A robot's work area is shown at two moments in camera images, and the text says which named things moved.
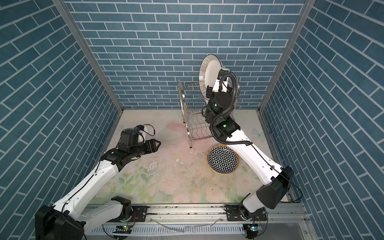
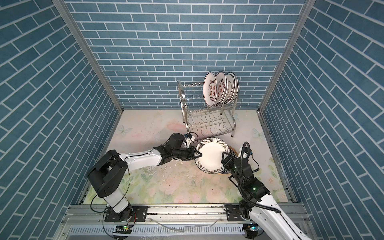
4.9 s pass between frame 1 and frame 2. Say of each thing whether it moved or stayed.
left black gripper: moved
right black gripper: moved
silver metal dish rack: stayed
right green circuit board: stayed
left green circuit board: stayed
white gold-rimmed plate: moved
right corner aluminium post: stayed
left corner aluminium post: stayed
